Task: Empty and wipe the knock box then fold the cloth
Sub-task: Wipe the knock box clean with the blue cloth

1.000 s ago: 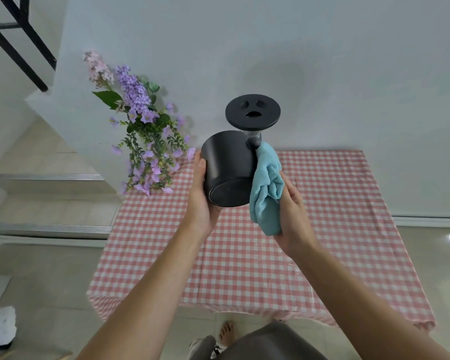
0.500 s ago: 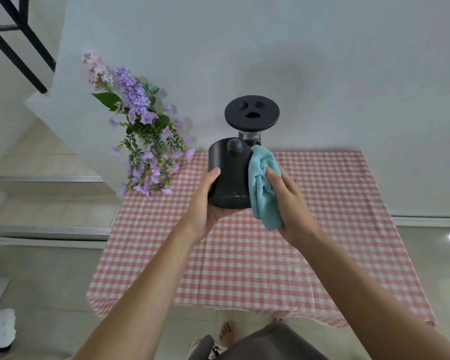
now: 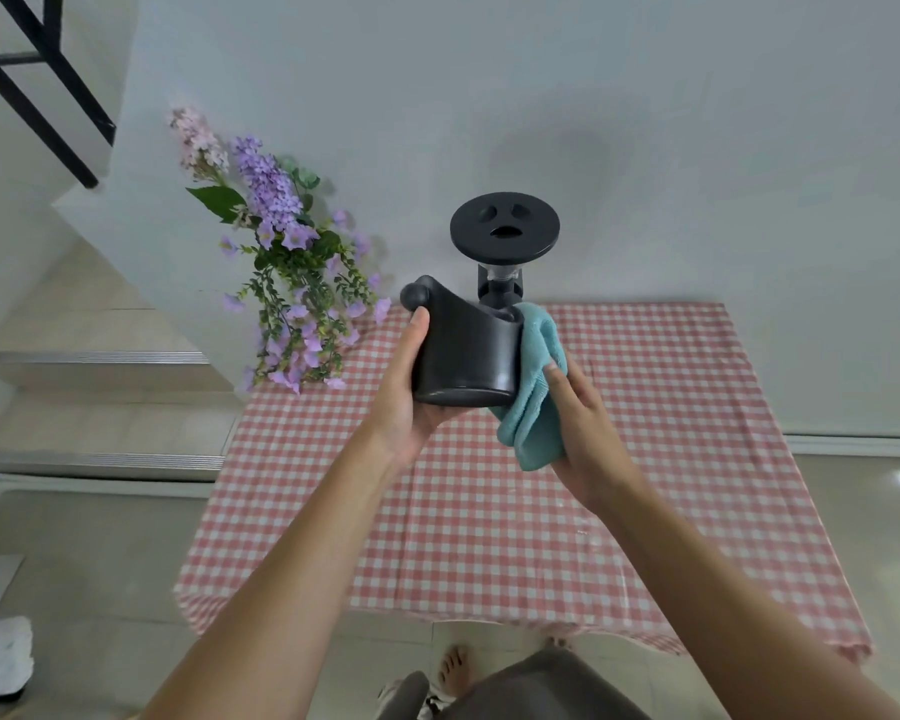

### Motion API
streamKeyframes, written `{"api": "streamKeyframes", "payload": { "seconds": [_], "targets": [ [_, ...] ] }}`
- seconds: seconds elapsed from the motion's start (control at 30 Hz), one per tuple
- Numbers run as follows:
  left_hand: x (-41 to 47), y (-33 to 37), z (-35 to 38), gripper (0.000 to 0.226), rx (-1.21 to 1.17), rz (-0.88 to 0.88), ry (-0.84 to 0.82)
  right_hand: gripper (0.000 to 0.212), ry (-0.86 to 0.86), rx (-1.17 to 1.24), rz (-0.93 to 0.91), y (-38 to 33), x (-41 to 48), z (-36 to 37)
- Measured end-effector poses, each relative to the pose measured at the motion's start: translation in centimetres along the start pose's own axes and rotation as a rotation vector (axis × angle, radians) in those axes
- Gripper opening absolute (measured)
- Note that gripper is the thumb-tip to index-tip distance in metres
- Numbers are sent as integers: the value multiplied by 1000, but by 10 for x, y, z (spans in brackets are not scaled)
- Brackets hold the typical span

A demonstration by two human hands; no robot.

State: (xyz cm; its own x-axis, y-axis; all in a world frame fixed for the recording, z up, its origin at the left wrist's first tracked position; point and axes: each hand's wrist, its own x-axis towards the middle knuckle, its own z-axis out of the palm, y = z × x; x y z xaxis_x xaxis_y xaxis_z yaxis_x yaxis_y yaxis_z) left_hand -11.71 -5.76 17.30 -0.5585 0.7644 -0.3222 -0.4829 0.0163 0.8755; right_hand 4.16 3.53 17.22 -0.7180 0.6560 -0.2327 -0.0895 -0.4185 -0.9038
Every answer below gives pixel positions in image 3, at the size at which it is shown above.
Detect person's left hand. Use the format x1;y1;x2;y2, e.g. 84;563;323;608
358;305;489;475

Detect person's right hand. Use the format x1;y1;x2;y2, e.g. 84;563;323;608
543;356;644;513

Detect teal microfibre cloth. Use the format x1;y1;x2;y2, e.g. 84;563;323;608
492;301;570;472

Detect black knock box container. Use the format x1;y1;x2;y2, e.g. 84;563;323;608
399;275;528;409

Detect person's left forearm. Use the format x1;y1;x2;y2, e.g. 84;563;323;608
141;434;403;720

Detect person's right forearm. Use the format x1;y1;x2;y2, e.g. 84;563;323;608
598;478;900;720

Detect black round-topped tamping stand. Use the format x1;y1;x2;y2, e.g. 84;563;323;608
450;192;562;312

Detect purple artificial flower bouquet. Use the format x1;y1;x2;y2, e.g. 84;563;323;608
168;106;393;395

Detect red white checkered tablecloth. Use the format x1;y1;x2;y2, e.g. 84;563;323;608
174;301;876;666

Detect white baseboard strip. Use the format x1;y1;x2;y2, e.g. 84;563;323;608
782;433;900;460

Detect person's bare foot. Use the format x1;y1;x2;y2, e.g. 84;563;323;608
438;644;472;700

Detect person's grey shorts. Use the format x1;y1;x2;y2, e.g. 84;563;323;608
438;646;680;720

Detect tiled stair steps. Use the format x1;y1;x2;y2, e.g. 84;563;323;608
0;238;243;485

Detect grey white sandal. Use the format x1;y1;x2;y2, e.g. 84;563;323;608
377;670;453;720

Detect black metal stair railing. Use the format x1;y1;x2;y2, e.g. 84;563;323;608
0;0;118;190

